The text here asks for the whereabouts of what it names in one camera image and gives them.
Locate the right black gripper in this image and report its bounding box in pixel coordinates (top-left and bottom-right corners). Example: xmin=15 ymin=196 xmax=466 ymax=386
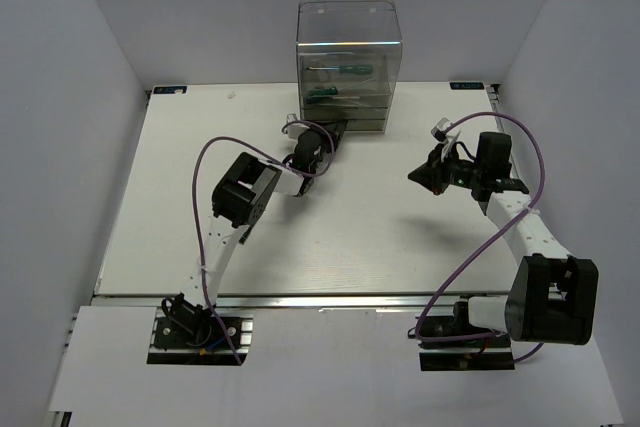
xmin=408 ymin=142 xmax=484 ymax=196

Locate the long green handle screwdriver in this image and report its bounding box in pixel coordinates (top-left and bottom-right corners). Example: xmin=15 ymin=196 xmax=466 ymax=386
xmin=303 ymin=86 xmax=363 ymax=103

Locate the short green handle screwdriver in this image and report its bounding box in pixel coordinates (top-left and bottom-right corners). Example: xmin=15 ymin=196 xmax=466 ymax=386
xmin=307 ymin=65 xmax=374 ymax=76

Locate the clear plastic drawer cabinet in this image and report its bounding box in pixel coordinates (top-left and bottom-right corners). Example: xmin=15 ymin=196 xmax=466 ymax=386
xmin=296 ymin=0 xmax=403 ymax=133

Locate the small black green screwdriver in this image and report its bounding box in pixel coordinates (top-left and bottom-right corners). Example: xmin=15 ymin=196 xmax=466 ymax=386
xmin=239 ymin=226 xmax=252 ymax=245

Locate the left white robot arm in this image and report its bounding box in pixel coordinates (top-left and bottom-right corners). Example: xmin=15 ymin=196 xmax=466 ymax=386
xmin=161 ymin=115 xmax=348 ymax=346

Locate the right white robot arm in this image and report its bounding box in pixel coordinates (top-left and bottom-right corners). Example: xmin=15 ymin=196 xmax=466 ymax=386
xmin=408 ymin=130 xmax=599 ymax=346

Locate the blue label right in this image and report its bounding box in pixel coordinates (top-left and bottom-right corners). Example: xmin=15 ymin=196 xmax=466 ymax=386
xmin=449 ymin=81 xmax=485 ymax=91

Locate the blue label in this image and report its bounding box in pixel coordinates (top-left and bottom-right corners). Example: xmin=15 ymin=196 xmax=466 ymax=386
xmin=449 ymin=81 xmax=485 ymax=91
xmin=152 ymin=85 xmax=187 ymax=95

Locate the blue label left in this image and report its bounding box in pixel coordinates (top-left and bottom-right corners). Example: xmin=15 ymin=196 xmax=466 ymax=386
xmin=152 ymin=85 xmax=187 ymax=95

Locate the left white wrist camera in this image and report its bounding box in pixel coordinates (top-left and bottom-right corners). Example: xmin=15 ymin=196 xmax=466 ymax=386
xmin=281 ymin=113 xmax=308 ymax=140

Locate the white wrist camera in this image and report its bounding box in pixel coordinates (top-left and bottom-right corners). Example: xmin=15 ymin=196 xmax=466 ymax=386
xmin=281 ymin=113 xmax=308 ymax=140
xmin=431 ymin=118 xmax=461 ymax=161

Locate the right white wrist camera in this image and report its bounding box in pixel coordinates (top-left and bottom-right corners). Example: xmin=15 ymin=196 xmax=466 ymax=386
xmin=431 ymin=118 xmax=461 ymax=161

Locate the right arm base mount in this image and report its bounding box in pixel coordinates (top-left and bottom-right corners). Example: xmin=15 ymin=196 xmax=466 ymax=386
xmin=406 ymin=294 xmax=515 ymax=372

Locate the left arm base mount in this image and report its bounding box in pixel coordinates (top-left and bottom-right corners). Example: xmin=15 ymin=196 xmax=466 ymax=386
xmin=147 ymin=294 xmax=252 ymax=366

